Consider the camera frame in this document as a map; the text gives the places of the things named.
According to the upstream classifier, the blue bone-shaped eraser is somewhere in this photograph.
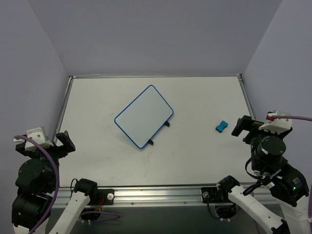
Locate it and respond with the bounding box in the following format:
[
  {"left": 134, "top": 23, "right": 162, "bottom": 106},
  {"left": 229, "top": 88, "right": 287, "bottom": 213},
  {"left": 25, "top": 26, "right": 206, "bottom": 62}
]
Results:
[{"left": 215, "top": 120, "right": 228, "bottom": 133}]

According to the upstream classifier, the blue framed whiteboard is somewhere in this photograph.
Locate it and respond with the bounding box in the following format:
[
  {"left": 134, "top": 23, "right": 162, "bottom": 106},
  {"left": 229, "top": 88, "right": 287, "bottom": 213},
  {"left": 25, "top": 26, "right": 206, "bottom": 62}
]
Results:
[{"left": 114, "top": 85, "right": 174, "bottom": 149}]

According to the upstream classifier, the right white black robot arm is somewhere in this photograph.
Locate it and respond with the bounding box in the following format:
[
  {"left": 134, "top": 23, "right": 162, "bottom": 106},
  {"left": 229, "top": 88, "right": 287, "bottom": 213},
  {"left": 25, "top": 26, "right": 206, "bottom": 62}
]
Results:
[{"left": 216, "top": 112, "right": 312, "bottom": 234}]

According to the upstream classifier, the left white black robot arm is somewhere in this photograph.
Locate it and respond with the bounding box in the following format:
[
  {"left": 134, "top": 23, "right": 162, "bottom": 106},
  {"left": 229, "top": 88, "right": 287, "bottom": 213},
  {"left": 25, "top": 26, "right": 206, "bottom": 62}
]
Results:
[{"left": 12, "top": 128, "right": 98, "bottom": 234}]

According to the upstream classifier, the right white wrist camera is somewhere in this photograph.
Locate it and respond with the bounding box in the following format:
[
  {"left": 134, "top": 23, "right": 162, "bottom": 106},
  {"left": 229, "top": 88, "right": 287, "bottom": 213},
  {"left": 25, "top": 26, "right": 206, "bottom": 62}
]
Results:
[{"left": 258, "top": 110, "right": 292, "bottom": 134}]

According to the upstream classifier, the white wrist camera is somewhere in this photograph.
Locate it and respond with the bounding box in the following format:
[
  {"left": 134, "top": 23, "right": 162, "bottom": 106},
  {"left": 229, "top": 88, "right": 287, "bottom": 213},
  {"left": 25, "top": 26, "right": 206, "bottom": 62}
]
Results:
[
  {"left": 258, "top": 110, "right": 292, "bottom": 134},
  {"left": 13, "top": 127, "right": 53, "bottom": 151}
]

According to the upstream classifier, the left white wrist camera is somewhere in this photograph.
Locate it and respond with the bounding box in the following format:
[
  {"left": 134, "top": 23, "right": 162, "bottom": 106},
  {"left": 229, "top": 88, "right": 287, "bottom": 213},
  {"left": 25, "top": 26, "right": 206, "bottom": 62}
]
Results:
[{"left": 13, "top": 127, "right": 53, "bottom": 151}]

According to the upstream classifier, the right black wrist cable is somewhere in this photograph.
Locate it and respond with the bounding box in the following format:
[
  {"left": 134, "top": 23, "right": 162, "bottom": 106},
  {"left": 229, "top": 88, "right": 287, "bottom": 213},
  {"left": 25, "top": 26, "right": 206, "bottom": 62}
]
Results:
[{"left": 242, "top": 156, "right": 273, "bottom": 195}]

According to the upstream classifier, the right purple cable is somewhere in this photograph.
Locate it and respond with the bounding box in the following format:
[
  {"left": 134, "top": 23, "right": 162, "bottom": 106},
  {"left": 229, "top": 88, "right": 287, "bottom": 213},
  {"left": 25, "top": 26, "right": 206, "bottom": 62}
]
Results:
[{"left": 251, "top": 114, "right": 312, "bottom": 234}]

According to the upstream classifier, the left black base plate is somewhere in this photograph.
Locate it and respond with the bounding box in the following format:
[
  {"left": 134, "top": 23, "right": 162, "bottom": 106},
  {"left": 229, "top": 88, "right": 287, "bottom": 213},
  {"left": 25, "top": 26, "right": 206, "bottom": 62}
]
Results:
[{"left": 88, "top": 189, "right": 115, "bottom": 206}]

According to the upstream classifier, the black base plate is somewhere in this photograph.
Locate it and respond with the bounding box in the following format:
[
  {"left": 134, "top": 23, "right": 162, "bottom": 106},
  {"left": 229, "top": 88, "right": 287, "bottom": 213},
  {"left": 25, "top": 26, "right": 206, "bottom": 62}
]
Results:
[
  {"left": 201, "top": 187, "right": 232, "bottom": 204},
  {"left": 88, "top": 189, "right": 115, "bottom": 206}
]

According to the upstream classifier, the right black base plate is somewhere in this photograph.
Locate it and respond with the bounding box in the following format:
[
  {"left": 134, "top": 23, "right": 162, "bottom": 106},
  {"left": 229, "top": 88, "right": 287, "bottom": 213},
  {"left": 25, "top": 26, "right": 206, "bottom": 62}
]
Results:
[{"left": 201, "top": 187, "right": 232, "bottom": 204}]

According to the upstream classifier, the aluminium front rail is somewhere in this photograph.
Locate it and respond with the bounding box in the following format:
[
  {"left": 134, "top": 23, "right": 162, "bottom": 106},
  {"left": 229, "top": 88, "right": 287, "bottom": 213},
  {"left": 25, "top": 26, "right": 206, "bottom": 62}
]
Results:
[{"left": 53, "top": 184, "right": 275, "bottom": 209}]

